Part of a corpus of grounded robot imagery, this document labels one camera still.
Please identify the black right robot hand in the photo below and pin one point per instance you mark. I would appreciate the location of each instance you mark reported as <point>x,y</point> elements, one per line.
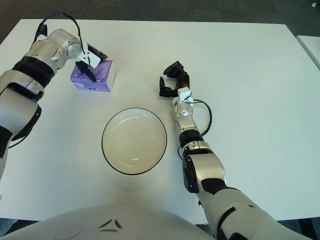
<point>183,81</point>

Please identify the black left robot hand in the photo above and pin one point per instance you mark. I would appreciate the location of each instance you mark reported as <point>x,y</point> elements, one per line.
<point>86,71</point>

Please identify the purple tissue paper pack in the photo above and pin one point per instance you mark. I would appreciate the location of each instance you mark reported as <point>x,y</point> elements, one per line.
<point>100,75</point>

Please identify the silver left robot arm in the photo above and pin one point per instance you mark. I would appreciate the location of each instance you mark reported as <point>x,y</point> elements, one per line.
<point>37,67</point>

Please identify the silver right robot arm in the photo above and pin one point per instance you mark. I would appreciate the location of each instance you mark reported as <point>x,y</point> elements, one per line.
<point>207,172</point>

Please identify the white plate with black rim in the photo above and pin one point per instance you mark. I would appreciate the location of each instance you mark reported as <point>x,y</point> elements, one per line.
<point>133,141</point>

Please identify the white side table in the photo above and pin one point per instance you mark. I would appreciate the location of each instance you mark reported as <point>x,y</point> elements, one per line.
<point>310,47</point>

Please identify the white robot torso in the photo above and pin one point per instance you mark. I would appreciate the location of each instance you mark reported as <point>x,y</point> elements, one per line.
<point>140,220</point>

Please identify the black table leg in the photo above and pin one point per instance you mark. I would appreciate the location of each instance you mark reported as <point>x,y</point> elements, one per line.
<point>306,230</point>

